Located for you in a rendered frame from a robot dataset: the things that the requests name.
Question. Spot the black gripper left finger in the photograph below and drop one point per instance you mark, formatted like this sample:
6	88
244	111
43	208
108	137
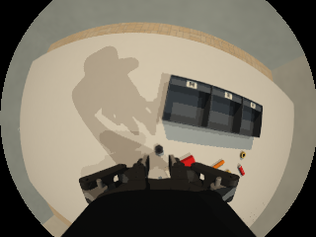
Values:
103	181

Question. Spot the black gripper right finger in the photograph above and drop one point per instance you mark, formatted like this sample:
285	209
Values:
214	179

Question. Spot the black divided tray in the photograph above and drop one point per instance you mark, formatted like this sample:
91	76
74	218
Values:
190	105

